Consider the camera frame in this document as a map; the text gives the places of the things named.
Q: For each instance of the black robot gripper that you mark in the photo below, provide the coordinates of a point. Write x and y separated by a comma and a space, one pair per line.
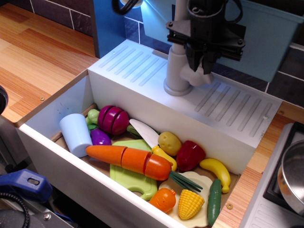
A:
206, 34

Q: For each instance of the grey toy faucet lever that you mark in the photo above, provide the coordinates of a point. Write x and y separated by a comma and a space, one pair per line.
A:
190, 77

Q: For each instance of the grey toy faucet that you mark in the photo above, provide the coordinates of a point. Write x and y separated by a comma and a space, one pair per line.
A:
177, 79

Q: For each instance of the white toy sink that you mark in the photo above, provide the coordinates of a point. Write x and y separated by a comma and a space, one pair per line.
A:
226, 119

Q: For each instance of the yellow toy potato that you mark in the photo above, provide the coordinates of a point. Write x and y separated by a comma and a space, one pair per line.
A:
170, 143

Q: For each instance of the red toy bell pepper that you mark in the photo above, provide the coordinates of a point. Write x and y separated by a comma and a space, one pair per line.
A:
189, 156

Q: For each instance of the purple sliced toy onion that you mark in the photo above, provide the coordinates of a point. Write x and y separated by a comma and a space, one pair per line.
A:
113, 120

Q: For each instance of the yellow toy banana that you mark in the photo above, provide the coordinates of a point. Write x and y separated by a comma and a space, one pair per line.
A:
219, 169

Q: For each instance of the large orange toy carrot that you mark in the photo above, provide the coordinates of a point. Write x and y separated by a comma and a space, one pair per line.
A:
140, 161

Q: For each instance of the purple toy eggplant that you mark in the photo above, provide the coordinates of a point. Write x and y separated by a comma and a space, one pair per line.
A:
98, 137

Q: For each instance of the green toy cutting board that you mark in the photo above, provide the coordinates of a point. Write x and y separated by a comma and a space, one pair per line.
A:
133, 181

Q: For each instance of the light blue plastic cup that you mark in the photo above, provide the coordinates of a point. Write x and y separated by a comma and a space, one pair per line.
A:
76, 134

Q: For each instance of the yellow toy corn cob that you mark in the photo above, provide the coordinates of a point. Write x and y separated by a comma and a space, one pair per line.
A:
190, 204

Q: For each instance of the green toy cucumber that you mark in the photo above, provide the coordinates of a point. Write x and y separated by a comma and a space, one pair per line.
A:
214, 202

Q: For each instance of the silver metal pot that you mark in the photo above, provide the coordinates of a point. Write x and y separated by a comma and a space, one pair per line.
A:
290, 177

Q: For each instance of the small orange toy carrot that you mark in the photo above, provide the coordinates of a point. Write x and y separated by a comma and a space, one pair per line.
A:
164, 200

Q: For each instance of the black toy stove top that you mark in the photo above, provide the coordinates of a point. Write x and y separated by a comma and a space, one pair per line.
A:
272, 192

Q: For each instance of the cream toy plate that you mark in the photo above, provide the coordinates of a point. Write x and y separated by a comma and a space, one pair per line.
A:
200, 219

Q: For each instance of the blue clamp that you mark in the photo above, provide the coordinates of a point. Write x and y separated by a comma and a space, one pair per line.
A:
26, 184

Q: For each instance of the teal wall-mounted box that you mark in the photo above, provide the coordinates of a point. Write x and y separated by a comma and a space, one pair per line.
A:
269, 32

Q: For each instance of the white toy knife yellow handle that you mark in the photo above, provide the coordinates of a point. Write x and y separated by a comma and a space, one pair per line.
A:
151, 138

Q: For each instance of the dark grey vertical post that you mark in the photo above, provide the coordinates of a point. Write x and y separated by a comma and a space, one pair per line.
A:
108, 28

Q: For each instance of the black camera lens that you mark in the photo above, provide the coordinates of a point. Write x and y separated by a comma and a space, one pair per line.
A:
4, 99

